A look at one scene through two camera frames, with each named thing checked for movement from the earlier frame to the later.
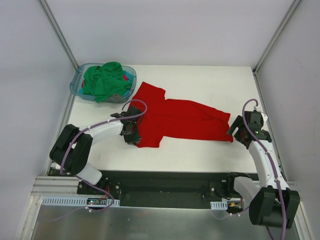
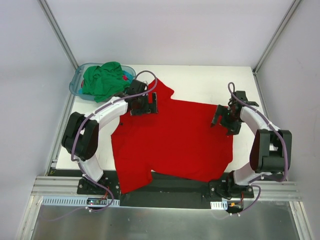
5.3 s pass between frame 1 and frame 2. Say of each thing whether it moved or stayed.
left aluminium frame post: stayed
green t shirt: stayed
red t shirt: moved
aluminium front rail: stayed
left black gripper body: moved
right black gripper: moved
